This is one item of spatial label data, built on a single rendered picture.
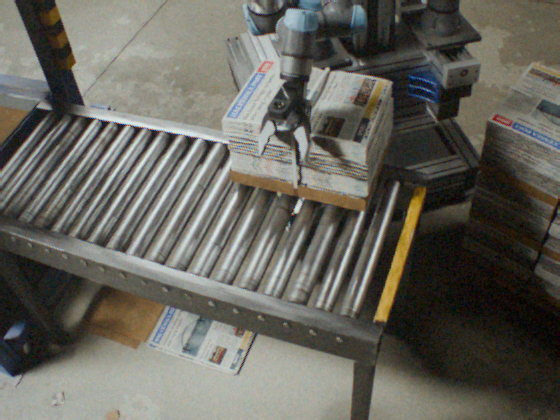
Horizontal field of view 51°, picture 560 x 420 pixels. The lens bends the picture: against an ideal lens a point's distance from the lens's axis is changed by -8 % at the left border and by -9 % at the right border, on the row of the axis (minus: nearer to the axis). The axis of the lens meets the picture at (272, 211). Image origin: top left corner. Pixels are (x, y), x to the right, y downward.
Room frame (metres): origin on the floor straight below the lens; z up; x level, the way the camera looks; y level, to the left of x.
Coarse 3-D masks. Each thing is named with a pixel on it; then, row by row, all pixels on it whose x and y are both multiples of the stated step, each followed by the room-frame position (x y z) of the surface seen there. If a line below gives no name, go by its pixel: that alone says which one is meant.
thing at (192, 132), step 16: (48, 112) 1.67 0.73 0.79; (64, 112) 1.64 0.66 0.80; (80, 112) 1.62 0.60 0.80; (96, 112) 1.60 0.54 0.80; (112, 112) 1.59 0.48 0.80; (160, 128) 1.47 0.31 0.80; (176, 128) 1.46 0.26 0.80; (192, 128) 1.45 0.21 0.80; (208, 128) 1.44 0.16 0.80; (192, 144) 1.41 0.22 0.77; (208, 144) 1.39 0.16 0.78; (224, 144) 1.36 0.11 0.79; (224, 160) 1.37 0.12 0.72; (384, 176) 1.15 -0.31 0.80; (400, 176) 1.14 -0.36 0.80; (416, 176) 1.13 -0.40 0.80; (400, 192) 1.12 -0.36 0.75; (400, 208) 1.12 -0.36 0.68
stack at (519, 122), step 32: (512, 96) 1.39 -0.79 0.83; (544, 96) 1.37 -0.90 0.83; (512, 128) 1.25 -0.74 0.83; (544, 128) 1.23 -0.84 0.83; (512, 160) 1.22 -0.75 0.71; (544, 160) 1.15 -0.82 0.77; (480, 192) 1.28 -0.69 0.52; (512, 192) 1.20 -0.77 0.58; (544, 192) 1.14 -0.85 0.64; (480, 224) 1.27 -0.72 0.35; (512, 224) 1.18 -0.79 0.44; (544, 224) 1.11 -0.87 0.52; (480, 256) 1.24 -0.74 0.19; (512, 256) 1.16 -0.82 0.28; (544, 256) 1.08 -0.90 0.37; (480, 288) 1.21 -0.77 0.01; (512, 288) 1.12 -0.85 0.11; (544, 288) 1.05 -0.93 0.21; (544, 320) 1.01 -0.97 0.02
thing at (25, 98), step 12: (0, 84) 1.89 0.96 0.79; (0, 96) 1.80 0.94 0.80; (12, 96) 1.79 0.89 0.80; (24, 96) 1.78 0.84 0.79; (36, 96) 1.77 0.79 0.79; (48, 96) 1.76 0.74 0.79; (24, 108) 1.70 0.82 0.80; (24, 120) 1.64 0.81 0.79; (36, 120) 1.68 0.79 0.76; (12, 132) 1.58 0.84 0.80; (24, 132) 1.61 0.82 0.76; (12, 144) 1.55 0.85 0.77; (0, 156) 1.49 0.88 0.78; (0, 168) 1.47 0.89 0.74
